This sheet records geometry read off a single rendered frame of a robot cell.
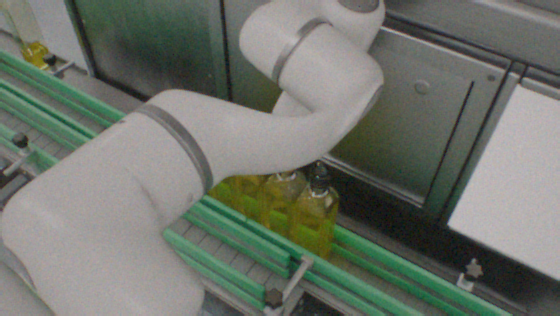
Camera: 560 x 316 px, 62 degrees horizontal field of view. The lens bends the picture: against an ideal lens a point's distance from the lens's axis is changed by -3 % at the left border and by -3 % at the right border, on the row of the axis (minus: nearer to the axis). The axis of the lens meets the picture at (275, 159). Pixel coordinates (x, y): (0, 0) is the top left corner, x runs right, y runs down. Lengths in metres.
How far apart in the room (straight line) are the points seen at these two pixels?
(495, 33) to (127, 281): 0.49
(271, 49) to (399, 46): 0.26
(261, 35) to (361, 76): 0.10
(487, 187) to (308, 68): 0.42
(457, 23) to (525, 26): 0.08
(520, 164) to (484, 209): 0.12
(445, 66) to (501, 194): 0.22
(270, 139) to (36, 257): 0.18
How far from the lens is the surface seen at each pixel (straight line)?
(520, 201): 0.77
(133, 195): 0.32
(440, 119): 0.71
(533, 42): 0.62
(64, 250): 0.31
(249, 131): 0.36
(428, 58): 0.65
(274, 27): 0.44
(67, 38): 1.76
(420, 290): 0.88
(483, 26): 0.62
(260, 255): 0.87
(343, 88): 0.41
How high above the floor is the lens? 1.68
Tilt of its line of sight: 49 degrees down
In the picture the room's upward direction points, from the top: straight up
